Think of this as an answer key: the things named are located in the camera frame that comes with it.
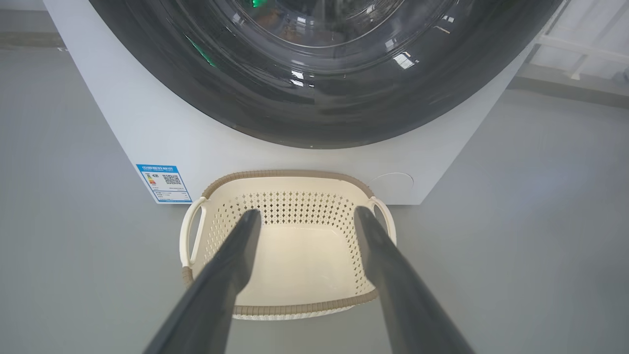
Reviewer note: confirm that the blue energy label sticker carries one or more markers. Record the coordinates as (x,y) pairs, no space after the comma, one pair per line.
(164,184)

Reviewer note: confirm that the white front-load washing machine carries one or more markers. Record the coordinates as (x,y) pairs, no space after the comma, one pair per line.
(162,132)

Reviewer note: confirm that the black round glass washer door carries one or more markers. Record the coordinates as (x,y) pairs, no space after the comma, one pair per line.
(236,98)

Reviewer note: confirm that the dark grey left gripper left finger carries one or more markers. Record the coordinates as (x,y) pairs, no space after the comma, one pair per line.
(216,295)

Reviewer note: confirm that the round white filter cover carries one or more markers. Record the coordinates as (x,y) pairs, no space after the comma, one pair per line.
(393,183)

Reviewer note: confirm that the white metal frame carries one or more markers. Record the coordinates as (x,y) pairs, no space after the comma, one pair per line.
(585,46)

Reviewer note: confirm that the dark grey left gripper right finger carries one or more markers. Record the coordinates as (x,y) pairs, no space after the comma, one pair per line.
(403,305)

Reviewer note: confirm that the cream perforated laundry basket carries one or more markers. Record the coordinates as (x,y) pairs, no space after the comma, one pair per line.
(304,255)

